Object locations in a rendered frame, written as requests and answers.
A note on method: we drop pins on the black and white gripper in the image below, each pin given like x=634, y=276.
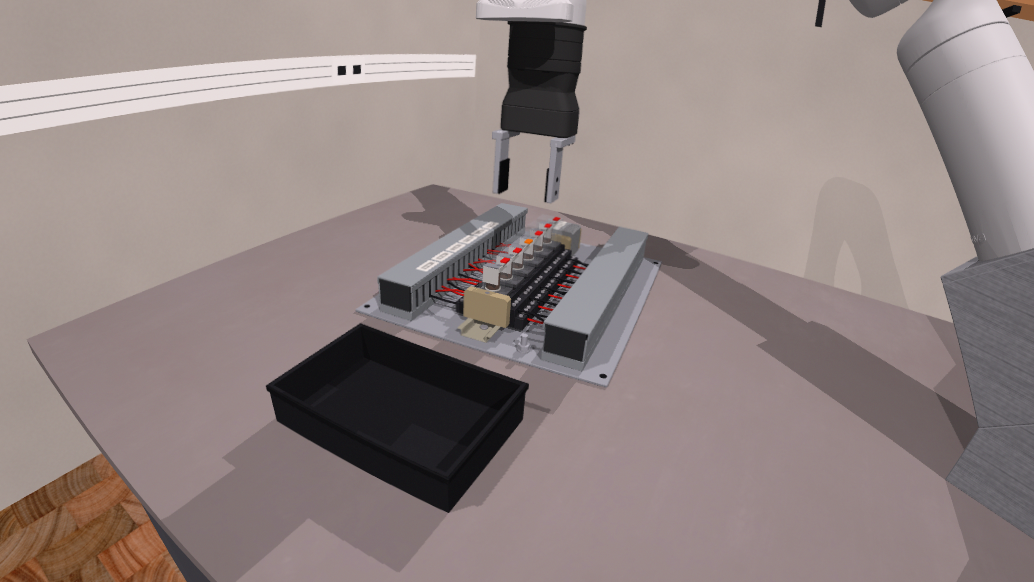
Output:
x=545, y=51

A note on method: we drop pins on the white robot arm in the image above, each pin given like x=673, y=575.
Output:
x=975, y=87

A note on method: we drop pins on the black rectangular tray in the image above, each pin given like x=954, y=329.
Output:
x=414, y=400

